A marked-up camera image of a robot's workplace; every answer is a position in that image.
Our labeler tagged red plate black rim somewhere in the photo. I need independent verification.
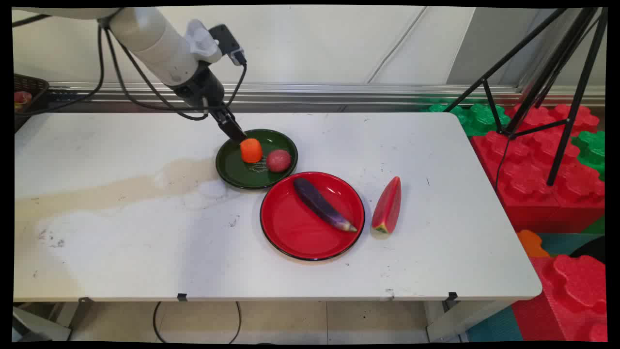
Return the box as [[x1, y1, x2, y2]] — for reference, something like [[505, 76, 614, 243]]
[[260, 171, 366, 262]]

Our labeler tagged black tripod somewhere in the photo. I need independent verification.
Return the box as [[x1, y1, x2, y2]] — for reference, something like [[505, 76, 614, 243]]
[[443, 7, 608, 187]]

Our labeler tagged teal foam mat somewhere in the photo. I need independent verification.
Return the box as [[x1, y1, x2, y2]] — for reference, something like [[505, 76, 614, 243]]
[[466, 305, 525, 343]]

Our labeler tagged orange foam block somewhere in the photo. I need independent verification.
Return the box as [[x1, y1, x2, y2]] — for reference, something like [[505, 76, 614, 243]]
[[516, 229, 551, 258]]

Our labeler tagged dark green plate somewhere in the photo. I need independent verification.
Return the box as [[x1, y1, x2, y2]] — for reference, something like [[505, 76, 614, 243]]
[[215, 128, 299, 190]]

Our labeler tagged orange toy fruit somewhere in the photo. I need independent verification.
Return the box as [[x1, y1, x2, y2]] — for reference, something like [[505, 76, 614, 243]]
[[240, 138, 264, 164]]

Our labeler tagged white table leg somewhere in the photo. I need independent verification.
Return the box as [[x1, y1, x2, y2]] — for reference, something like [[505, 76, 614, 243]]
[[425, 300, 515, 343]]

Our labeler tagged dark plastic basket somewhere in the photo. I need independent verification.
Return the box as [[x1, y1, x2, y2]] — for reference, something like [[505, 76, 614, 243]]
[[14, 74, 50, 132]]

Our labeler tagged aluminium wall rail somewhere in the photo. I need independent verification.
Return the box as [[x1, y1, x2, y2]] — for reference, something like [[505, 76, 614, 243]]
[[48, 81, 606, 108]]

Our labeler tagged toy watermelon slice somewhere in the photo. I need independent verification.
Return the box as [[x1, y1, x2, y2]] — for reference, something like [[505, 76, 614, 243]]
[[371, 176, 403, 235]]

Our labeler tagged purple toy eggplant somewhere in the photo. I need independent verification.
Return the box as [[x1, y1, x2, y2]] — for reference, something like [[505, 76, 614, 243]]
[[293, 177, 358, 233]]

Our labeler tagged large red foam block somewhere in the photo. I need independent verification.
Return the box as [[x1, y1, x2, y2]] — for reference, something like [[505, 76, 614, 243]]
[[470, 103, 606, 233]]

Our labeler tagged black floor cable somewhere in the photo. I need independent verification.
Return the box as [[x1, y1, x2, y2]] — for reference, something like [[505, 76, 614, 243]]
[[153, 301, 242, 344]]

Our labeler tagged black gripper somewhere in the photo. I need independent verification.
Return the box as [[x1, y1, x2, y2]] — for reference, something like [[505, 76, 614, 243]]
[[170, 65, 248, 143]]

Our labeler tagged green foam block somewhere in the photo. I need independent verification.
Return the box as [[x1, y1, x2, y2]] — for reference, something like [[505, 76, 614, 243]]
[[572, 130, 606, 181], [421, 101, 512, 137]]

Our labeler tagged black wrist camera white mount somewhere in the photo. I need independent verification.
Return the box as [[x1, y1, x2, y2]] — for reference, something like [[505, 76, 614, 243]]
[[184, 19, 248, 66]]

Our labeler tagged red round toy fruit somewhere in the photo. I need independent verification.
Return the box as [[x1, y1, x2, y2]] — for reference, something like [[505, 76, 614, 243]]
[[265, 149, 292, 173]]

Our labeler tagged grey table leg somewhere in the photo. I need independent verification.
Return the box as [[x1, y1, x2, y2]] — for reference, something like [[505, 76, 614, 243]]
[[13, 303, 72, 342]]

